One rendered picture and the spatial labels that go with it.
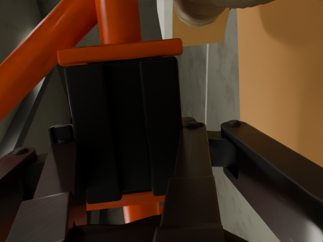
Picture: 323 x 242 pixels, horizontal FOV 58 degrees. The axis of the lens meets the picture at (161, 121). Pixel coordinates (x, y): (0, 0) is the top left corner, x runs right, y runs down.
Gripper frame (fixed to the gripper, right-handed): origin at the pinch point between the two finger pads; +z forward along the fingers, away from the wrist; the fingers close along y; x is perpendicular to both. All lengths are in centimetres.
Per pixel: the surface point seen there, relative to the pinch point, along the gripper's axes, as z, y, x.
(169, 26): 169, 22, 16
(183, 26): 171, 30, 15
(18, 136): 537, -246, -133
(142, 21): 949, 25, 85
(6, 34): 656, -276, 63
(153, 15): 944, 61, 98
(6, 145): 514, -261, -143
